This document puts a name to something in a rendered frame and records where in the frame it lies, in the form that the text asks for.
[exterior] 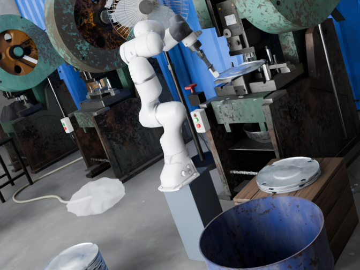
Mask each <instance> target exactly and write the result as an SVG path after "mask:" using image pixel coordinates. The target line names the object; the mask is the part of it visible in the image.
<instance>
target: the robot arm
mask: <svg viewBox="0 0 360 270"><path fill-rule="evenodd" d="M168 23H169V25H170V27H169V28H168V29H167V30H165V28H164V26H163V25H162V23H161V22H159V21H156V20H143V21H139V22H138V23H137V24H136V25H135V27H134V30H133V31H134V35H135V37H136V38H134V39H132V40H130V41H127V42H125V43H124V44H122V45H121V47H120V55H121V58H122V60H123V61H124V62H125V63H126V64H127V65H128V66H129V70H130V75H131V78H132V80H133V82H134V84H135V86H136V88H137V91H138V93H139V95H140V97H141V103H142V107H141V111H140V113H139V121H140V123H141V124H142V125H143V126H145V127H149V128H155V127H159V126H163V127H164V134H163V135H162V137H161V139H160V143H161V146H162V149H163V152H164V161H165V165H164V167H163V171H162V173H161V176H160V179H161V183H162V184H161V185H160V187H159V188H158V189H159V190H160V191H177V190H180V189H181V188H182V187H184V186H186V185H187V184H188V183H190V182H191V181H192V180H194V179H195V178H196V177H198V176H199V175H200V174H199V173H198V171H197V169H196V168H195V166H194V164H193V162H192V160H191V158H190V156H189V152H188V149H187V147H186V146H185V143H184V140H183V137H182V123H183V121H184V120H185V118H186V108H185V106H184V104H182V103H181V102H176V101H170V102H165V103H160V101H159V96H160V94H161V92H162V86H161V84H160V82H159V80H158V78H157V76H156V73H155V71H154V69H153V67H152V66H151V65H150V63H149V61H148V60H147V59H148V58H150V57H153V56H155V55H158V54H160V53H161V52H162V51H163V50H164V51H169V50H170V49H171V48H173V47H174V46H175V45H176V44H178V43H179V42H181V41H182V42H183V44H184V45H185V46H186V47H187V46H188V48H189V50H190V52H192V53H193V52H194V51H196V52H197V55H198V56H199V57H200V59H202V60H203V61H204V63H205V64H206V65H207V67H208V69H209V70H210V71H211V73H212V74H213V76H214V77H215V78H217V77H218V76H219V73H218V72H217V70H216V69H215V68H214V66H213V64H211V63H210V62H209V61H208V59H207V58H206V55H205V54H204V52H203V50H200V49H199V48H200V47H201V46H202V44H201V42H200V41H199V40H197V38H198V37H199V36H200V35H201V34H202V33H203V32H202V31H201V30H199V31H195V32H194V31H193V30H192V29H191V28H190V26H189V24H188V23H187V22H186V21H185V19H184V18H183V17H182V16H181V15H180V14H176V15H174V16H172V17H171V18H170V19H169V20H168Z"/></svg>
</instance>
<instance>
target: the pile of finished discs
mask: <svg viewBox="0 0 360 270"><path fill-rule="evenodd" d="M320 173H321V171H320V167H319V163H318V161H316V160H312V159H311V158H309V157H291V158H287V159H283V160H279V161H276V162H274V163H273V164H272V165H270V166H269V165H267V166H266V167H264V168H263V169H262V170H261V171H260V172H258V174H257V176H256V181H257V184H258V187H259V188H260V189H261V190H262V191H264V192H267V193H274V192H276V193H288V192H293V191H297V190H300V189H302V188H305V187H307V186H309V185H310V184H312V183H313V182H315V181H316V180H317V179H318V177H319V176H320Z"/></svg>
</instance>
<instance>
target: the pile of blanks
mask: <svg viewBox="0 0 360 270"><path fill-rule="evenodd" d="M83 270H108V267H107V266H106V264H105V261H104V259H103V257H102V255H101V252H100V250H99V252H98V254H97V256H96V258H95V259H94V260H93V261H92V262H91V263H90V264H89V265H88V266H87V267H85V268H84V269H83Z"/></svg>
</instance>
